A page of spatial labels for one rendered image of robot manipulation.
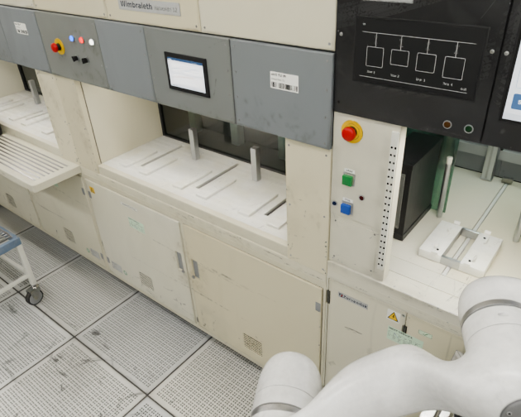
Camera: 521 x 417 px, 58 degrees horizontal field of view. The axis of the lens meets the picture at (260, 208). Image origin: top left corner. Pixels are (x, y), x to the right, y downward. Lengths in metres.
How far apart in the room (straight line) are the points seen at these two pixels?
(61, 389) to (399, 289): 1.70
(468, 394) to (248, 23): 1.13
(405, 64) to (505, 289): 0.64
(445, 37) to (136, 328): 2.12
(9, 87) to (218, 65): 2.50
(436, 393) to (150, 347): 2.02
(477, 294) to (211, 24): 1.13
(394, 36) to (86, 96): 1.55
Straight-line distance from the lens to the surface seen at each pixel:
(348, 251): 1.56
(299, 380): 0.89
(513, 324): 0.72
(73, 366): 2.66
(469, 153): 2.25
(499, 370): 0.67
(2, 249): 2.82
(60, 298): 3.07
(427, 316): 1.55
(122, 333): 2.71
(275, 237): 1.76
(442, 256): 1.66
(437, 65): 1.20
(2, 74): 3.85
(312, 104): 1.38
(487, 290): 0.76
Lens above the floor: 1.89
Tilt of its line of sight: 33 degrees down
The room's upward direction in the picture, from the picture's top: 3 degrees counter-clockwise
